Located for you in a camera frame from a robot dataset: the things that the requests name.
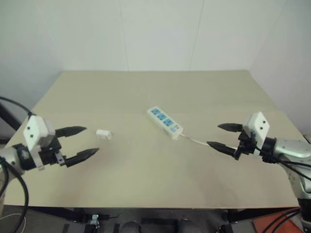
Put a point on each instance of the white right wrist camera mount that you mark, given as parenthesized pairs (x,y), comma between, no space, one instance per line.
(260,122)

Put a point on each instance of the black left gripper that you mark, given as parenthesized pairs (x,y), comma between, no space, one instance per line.
(49,155)

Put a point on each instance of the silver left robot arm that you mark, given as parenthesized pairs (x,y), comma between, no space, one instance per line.
(11,155)

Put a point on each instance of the orange floor mat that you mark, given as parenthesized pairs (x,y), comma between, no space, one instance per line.
(262,222)

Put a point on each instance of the black metal table frame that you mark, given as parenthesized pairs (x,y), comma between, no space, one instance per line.
(60,213)

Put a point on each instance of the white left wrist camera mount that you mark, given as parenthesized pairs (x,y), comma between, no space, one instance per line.
(34,126)

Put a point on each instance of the silver metal clamp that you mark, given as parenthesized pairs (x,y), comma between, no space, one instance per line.
(94,219)

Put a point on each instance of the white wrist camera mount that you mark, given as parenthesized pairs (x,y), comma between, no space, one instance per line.
(260,122)
(34,126)

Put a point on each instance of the dark rounded shape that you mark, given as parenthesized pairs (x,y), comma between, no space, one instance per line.
(131,227)

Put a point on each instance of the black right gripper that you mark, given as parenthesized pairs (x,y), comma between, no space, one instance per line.
(246,143)

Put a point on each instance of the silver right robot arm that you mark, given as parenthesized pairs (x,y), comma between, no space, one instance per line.
(291,146)

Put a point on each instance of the small white plug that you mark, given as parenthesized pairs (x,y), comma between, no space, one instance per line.
(104,134)

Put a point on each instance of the white power strip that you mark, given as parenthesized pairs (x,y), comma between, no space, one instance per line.
(164,121)

